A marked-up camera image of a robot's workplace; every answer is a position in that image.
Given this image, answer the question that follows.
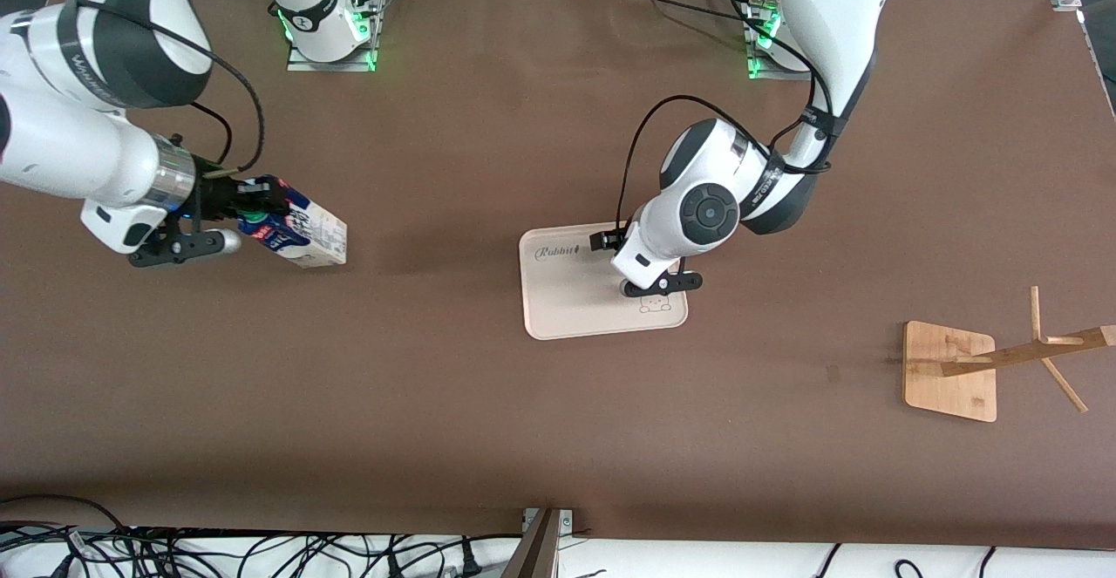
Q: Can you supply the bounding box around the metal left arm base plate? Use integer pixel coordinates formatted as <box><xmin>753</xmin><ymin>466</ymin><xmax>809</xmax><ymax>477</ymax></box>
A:
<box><xmin>745</xmin><ymin>0</ymin><xmax>816</xmax><ymax>82</ymax></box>

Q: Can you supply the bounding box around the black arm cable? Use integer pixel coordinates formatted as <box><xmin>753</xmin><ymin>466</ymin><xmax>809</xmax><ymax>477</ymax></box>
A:
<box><xmin>615</xmin><ymin>94</ymin><xmax>840</xmax><ymax>232</ymax></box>
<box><xmin>77</xmin><ymin>0</ymin><xmax>265</xmax><ymax>178</ymax></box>

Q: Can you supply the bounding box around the silver corner bracket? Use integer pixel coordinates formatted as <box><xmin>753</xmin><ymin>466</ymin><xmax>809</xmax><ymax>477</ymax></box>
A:
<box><xmin>521</xmin><ymin>508</ymin><xmax>576</xmax><ymax>534</ymax></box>

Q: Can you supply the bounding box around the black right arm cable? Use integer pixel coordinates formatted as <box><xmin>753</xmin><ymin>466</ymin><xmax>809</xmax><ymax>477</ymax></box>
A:
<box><xmin>77</xmin><ymin>0</ymin><xmax>265</xmax><ymax>178</ymax></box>

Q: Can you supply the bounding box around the blue white milk carton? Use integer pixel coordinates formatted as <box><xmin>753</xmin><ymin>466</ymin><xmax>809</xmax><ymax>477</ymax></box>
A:
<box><xmin>237</xmin><ymin>175</ymin><xmax>349</xmax><ymax>269</ymax></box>

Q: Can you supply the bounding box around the grey metal strut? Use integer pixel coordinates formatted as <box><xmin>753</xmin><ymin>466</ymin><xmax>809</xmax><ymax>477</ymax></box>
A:
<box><xmin>501</xmin><ymin>508</ymin><xmax>563</xmax><ymax>578</ymax></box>

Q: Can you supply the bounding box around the beige rabbit print tray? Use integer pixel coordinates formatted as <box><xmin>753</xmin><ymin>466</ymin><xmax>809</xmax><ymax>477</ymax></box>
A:
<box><xmin>519</xmin><ymin>223</ymin><xmax>689</xmax><ymax>341</ymax></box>

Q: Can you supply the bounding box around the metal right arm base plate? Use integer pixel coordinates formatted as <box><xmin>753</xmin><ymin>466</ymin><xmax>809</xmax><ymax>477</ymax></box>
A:
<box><xmin>286</xmin><ymin>0</ymin><xmax>379</xmax><ymax>72</ymax></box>

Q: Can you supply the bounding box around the wooden cup rack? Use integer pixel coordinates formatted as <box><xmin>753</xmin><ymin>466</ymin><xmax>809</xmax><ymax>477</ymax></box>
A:
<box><xmin>902</xmin><ymin>286</ymin><xmax>1116</xmax><ymax>424</ymax></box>

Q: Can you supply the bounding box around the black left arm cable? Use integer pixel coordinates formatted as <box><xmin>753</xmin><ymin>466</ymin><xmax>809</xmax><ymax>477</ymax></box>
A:
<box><xmin>615</xmin><ymin>94</ymin><xmax>840</xmax><ymax>232</ymax></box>

